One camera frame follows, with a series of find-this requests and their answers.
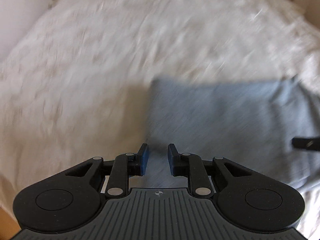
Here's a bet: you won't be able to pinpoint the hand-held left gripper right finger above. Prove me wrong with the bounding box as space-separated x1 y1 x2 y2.
167 143 253 197

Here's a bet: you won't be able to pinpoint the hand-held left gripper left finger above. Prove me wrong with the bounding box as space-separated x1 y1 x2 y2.
64 143 150 197

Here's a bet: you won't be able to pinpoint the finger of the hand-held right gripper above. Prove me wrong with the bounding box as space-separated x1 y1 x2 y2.
292 136 320 152

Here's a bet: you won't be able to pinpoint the grey pants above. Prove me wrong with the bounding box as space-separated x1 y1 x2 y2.
146 76 320 193

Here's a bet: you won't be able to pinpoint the white floral bedspread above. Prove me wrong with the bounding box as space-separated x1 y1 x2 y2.
0 0 320 238

